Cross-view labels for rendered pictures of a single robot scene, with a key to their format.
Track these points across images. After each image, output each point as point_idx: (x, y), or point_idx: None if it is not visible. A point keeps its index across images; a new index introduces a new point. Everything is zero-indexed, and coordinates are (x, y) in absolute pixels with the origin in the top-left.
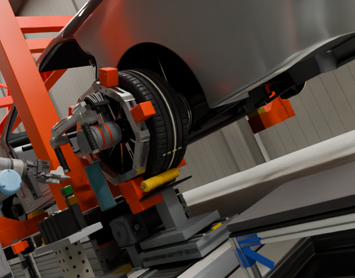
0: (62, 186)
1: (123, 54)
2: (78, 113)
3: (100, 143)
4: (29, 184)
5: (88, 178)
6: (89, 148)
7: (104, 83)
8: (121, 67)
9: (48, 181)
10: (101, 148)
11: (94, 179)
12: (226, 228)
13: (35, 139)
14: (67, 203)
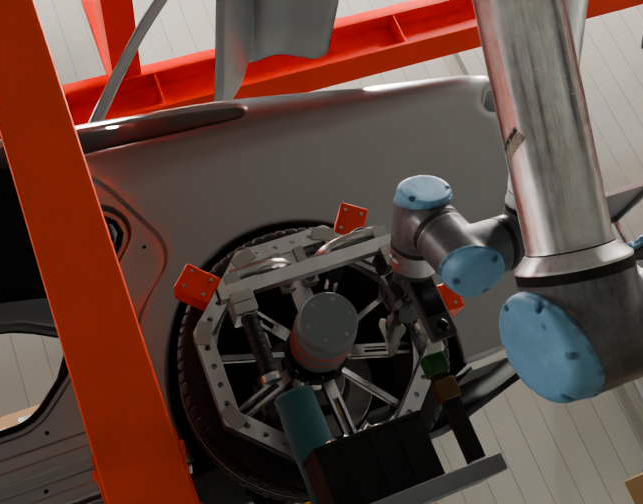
0: (176, 441)
1: (247, 233)
2: (370, 246)
3: (356, 335)
4: (431, 299)
5: (303, 418)
6: (348, 334)
7: (352, 230)
8: (214, 260)
9: (402, 330)
10: (347, 351)
11: (321, 421)
12: None
13: (88, 304)
14: (449, 388)
